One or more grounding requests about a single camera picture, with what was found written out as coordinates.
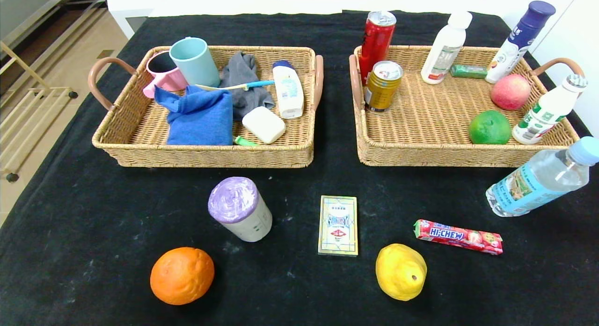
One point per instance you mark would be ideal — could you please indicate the yellow lemon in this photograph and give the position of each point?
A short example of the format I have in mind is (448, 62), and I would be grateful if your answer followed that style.
(400, 272)

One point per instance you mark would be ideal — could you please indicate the red Hi-Chew candy pack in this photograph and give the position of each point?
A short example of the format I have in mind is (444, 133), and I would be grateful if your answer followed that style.
(456, 236)

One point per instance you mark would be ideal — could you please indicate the clear water bottle blue cap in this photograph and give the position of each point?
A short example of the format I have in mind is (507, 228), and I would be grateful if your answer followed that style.
(529, 185)

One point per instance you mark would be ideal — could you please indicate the wicker basket with food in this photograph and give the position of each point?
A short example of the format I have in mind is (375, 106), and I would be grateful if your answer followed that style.
(421, 115)

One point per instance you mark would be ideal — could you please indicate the wicker basket with toiletries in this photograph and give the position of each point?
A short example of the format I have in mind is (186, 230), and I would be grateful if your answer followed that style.
(140, 125)

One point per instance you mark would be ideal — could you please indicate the white soap box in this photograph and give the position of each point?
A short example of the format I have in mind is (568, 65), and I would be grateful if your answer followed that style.
(263, 125)

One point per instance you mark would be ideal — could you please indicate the small green plastic item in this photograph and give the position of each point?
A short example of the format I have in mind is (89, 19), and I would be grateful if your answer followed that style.
(242, 140)

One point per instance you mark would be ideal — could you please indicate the white lotion bottle blue cap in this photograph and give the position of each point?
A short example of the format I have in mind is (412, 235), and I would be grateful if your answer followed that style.
(288, 92)

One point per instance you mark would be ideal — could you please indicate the playing card box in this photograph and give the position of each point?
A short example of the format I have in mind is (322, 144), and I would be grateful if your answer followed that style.
(338, 225)

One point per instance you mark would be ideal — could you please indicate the purple trash bag roll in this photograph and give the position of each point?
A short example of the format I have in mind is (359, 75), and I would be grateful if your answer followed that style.
(238, 209)

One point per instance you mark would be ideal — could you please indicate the white and blue toothbrush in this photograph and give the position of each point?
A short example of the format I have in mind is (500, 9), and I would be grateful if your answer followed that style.
(259, 83)

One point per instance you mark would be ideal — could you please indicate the blue cloth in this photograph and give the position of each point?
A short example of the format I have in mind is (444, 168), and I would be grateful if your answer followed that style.
(201, 120)

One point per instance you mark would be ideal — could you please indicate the gold drink can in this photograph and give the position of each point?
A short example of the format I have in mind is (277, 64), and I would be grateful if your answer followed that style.
(381, 90)

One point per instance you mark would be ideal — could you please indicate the grey cloth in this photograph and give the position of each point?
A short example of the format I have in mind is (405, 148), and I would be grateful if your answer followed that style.
(241, 68)

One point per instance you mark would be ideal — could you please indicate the black tablecloth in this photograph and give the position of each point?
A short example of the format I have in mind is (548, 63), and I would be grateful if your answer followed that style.
(299, 293)

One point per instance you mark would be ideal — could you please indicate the light teal plastic cup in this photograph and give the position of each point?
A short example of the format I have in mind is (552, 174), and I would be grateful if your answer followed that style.
(196, 64)

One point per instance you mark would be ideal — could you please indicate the red drink can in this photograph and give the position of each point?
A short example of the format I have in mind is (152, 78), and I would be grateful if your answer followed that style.
(376, 40)

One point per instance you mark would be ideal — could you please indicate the pink plastic cup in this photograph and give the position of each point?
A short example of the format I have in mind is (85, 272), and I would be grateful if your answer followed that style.
(166, 80)

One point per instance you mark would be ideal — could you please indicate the orange fruit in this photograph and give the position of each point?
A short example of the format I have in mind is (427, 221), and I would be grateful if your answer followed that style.
(181, 275)

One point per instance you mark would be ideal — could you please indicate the white table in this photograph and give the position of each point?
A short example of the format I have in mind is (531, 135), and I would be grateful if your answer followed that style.
(210, 1)

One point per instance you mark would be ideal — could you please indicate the green gum pack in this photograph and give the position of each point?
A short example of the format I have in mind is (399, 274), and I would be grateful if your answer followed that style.
(468, 71)

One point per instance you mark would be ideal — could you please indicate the green citrus fruit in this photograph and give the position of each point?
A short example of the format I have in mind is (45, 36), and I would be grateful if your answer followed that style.
(489, 128)

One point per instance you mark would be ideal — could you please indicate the red apple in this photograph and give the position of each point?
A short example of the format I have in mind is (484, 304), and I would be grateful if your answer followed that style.
(510, 92)

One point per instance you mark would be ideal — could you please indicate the white bottle purple cap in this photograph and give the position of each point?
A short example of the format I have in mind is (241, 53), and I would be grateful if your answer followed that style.
(510, 50)

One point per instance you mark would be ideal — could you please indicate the white yogurt bottle green label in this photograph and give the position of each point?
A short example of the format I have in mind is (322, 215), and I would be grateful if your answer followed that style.
(543, 113)

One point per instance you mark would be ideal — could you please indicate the beige wheeled rack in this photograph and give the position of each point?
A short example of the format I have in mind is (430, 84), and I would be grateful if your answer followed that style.
(28, 106)

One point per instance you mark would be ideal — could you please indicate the grey metal shelf frame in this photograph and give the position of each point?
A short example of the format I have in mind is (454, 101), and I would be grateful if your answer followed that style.
(51, 4)

